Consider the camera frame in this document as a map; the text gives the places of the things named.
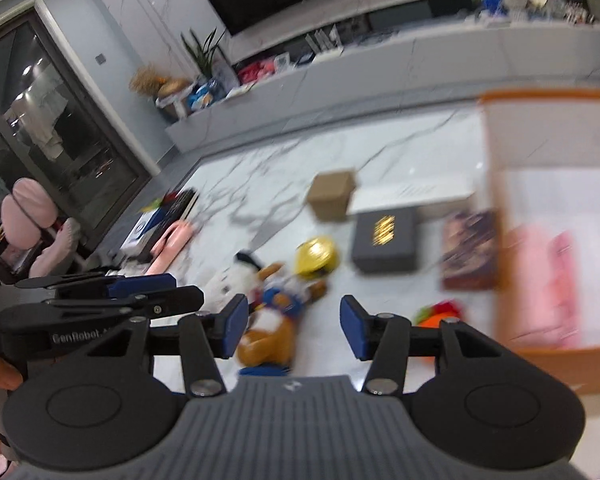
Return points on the yellow toy helmet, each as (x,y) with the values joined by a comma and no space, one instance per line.
(317,257)

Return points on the red green orange toy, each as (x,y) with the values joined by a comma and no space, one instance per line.
(437,312)

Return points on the white and blue box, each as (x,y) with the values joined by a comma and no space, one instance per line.
(145,227)

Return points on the white plush toy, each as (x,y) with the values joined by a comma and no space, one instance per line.
(235,275)

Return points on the green potted plant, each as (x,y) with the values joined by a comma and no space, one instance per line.
(203,55)

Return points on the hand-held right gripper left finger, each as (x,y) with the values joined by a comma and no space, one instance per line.
(237,325)

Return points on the brown textured box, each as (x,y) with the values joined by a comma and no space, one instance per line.
(330,195)

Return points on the black and red book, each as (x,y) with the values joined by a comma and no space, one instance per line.
(177,205)

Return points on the long grey TV cabinet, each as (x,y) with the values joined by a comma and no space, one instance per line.
(380,75)

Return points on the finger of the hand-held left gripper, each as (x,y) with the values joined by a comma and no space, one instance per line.
(140,285)
(175,300)

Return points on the dark glass sliding door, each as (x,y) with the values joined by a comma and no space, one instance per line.
(70,125)

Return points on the dried yellow flower bundle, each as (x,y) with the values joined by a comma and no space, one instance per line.
(152,80)

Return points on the pink cloth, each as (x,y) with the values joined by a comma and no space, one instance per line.
(545,285)

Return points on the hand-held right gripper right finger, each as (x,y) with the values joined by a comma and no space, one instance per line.
(355,327)

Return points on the pink plastic toy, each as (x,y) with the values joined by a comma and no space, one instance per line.
(172,245)

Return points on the brown picture book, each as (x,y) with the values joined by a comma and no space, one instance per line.
(470,252)

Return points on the red cloth items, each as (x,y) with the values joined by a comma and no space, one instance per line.
(255,71)

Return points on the grey wall switch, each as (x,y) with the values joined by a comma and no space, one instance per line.
(100,58)

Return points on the brown teddy bear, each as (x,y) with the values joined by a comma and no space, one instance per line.
(272,325)

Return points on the black box with gold print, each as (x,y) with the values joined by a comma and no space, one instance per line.
(385,242)

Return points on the blue and white packet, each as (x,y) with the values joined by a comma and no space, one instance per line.
(203,94)

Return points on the orange storage box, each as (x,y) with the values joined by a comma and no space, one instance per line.
(545,125)

